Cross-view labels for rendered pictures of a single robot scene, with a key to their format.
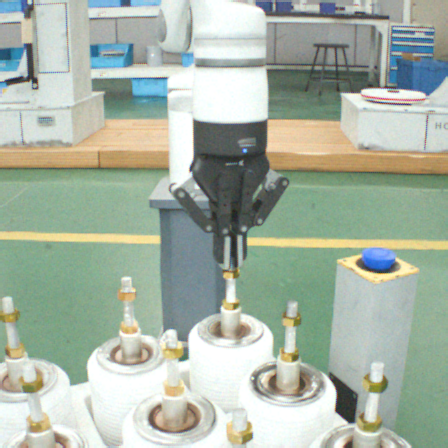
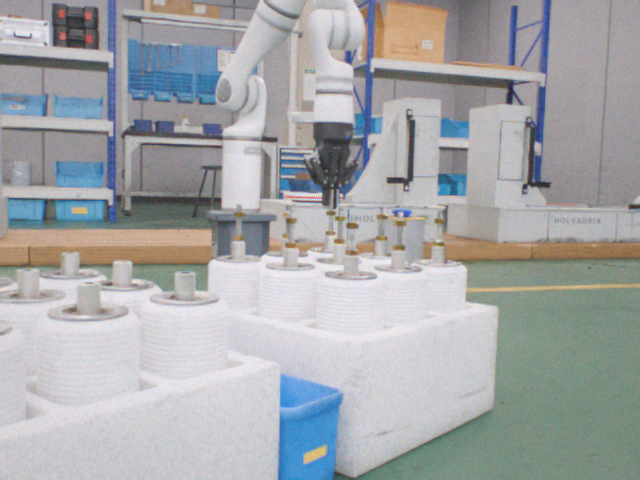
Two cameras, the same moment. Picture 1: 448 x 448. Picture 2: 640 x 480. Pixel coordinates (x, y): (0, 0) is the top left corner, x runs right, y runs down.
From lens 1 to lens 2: 0.83 m
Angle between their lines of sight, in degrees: 26
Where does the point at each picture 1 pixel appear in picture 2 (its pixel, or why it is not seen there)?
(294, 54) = (163, 185)
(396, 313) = (416, 242)
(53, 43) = not seen: outside the picture
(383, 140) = (310, 233)
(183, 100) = (303, 115)
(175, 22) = (240, 87)
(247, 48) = (348, 84)
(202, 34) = (326, 76)
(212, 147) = (331, 135)
